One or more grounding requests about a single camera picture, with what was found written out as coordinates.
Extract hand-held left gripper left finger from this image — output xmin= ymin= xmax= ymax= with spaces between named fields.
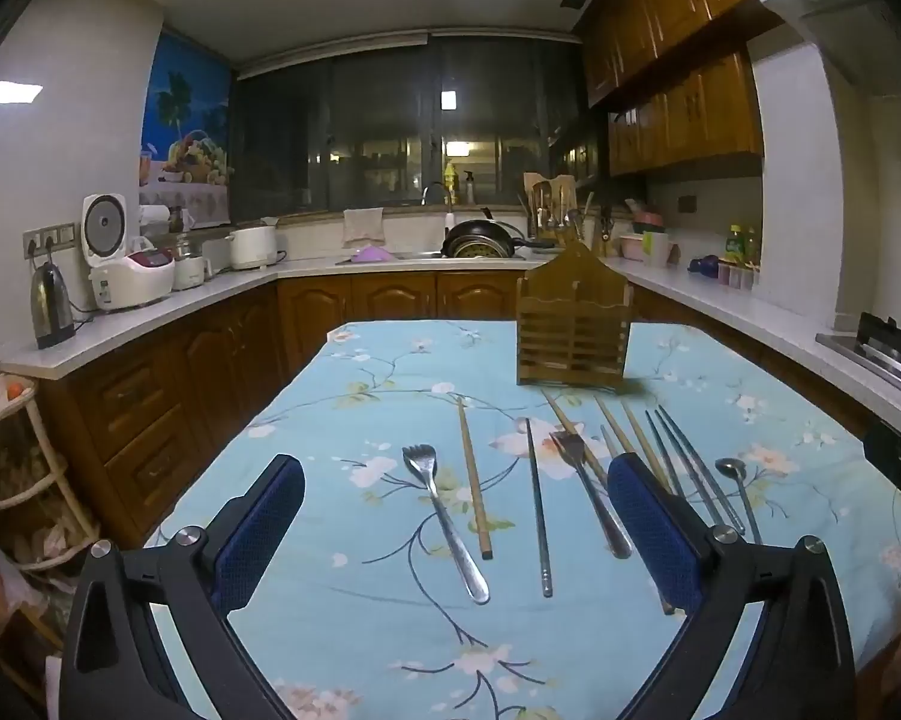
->
xmin=59 ymin=454 xmax=306 ymax=720

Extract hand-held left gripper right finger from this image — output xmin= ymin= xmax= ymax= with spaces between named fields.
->
xmin=606 ymin=452 xmax=858 ymax=720

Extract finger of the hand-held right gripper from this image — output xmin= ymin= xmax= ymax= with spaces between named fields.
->
xmin=864 ymin=418 xmax=901 ymax=567

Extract metal chopstick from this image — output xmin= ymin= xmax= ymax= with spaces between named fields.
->
xmin=656 ymin=405 xmax=746 ymax=535
xmin=644 ymin=409 xmax=714 ymax=530

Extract wooden chopstick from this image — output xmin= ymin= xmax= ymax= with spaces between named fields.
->
xmin=594 ymin=396 xmax=635 ymax=458
xmin=456 ymin=396 xmax=495 ymax=560
xmin=620 ymin=399 xmax=677 ymax=496
xmin=540 ymin=388 xmax=609 ymax=481

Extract metal fork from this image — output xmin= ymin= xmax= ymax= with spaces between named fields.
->
xmin=401 ymin=444 xmax=491 ymax=605
xmin=549 ymin=431 xmax=633 ymax=560

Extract wooden utensil holder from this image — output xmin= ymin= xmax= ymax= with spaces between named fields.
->
xmin=514 ymin=244 xmax=633 ymax=395

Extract gas stove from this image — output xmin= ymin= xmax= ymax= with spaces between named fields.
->
xmin=816 ymin=311 xmax=901 ymax=400

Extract wooden base cabinets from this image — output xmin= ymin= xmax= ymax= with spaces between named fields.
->
xmin=1 ymin=270 xmax=872 ymax=548

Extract blue floral tablecloth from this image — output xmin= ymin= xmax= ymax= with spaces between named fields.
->
xmin=143 ymin=319 xmax=901 ymax=720

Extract seasoning jar set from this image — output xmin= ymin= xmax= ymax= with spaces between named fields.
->
xmin=716 ymin=259 xmax=759 ymax=292

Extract white corner shelf rack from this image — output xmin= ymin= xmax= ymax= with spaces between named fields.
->
xmin=0 ymin=375 xmax=103 ymax=616

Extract white kitchen countertop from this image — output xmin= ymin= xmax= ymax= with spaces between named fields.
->
xmin=0 ymin=247 xmax=901 ymax=406

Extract small white cooking pot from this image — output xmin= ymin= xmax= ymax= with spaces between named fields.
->
xmin=175 ymin=240 xmax=213 ymax=290

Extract white electric pot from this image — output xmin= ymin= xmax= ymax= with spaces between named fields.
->
xmin=226 ymin=225 xmax=281 ymax=271

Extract white rice cooker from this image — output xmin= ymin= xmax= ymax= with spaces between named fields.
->
xmin=83 ymin=193 xmax=176 ymax=312

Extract stainless steel kettle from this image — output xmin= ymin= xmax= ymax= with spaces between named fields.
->
xmin=31 ymin=259 xmax=77 ymax=350

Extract stack of coloured bowls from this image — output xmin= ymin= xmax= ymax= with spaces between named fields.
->
xmin=630 ymin=202 xmax=669 ymax=237

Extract beige hanging towel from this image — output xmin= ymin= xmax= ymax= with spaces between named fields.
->
xmin=343 ymin=208 xmax=386 ymax=247

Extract kitchen utensil rack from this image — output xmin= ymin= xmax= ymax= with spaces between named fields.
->
xmin=529 ymin=187 xmax=594 ymax=245

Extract black wok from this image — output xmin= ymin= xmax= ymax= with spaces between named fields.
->
xmin=442 ymin=219 xmax=528 ymax=260

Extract wooden cutting boards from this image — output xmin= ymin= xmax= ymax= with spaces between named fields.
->
xmin=524 ymin=174 xmax=578 ymax=218

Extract silver range hood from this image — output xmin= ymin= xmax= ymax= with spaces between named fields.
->
xmin=754 ymin=0 xmax=901 ymax=98

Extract dark kitchen window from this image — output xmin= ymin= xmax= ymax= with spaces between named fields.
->
xmin=229 ymin=34 xmax=594 ymax=215

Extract wall power outlet strip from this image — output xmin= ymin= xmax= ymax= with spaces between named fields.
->
xmin=23 ymin=221 xmax=80 ymax=254

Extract palm and fruit wall poster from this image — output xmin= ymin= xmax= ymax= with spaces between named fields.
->
xmin=139 ymin=34 xmax=234 ymax=230

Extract wooden wall cabinets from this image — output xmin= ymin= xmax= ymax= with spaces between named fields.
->
xmin=581 ymin=0 xmax=834 ymax=177

